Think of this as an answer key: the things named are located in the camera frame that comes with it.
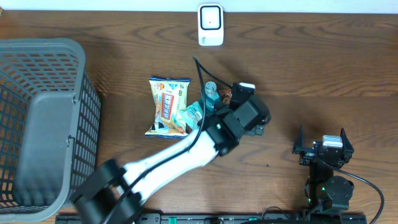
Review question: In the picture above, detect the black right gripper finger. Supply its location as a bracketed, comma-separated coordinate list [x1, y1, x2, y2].
[293, 125, 303, 153]
[340, 128, 354, 156]

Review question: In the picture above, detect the orange chocolate bar wrapper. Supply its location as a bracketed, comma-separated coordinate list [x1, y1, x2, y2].
[218, 89, 232, 105]

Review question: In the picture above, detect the blue mouthwash bottle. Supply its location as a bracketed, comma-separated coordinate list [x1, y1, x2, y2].
[199, 82, 220, 115]

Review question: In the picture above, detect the teal small snack packet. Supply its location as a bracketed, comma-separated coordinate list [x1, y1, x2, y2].
[179, 101, 203, 130]

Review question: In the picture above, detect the yellow snack bag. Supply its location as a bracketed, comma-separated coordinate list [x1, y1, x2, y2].
[145, 77, 190, 139]

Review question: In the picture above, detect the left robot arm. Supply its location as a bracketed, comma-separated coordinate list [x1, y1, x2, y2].
[70, 83, 271, 224]

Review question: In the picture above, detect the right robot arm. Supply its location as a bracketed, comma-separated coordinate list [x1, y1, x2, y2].
[292, 128, 354, 220]

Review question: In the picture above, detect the white barcode scanner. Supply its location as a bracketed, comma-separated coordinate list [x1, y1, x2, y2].
[198, 4, 224, 47]

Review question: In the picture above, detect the grey plastic basket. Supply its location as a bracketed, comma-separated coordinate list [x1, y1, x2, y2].
[1, 38, 101, 223]

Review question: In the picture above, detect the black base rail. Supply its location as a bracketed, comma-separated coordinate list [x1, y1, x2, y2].
[55, 213, 367, 224]

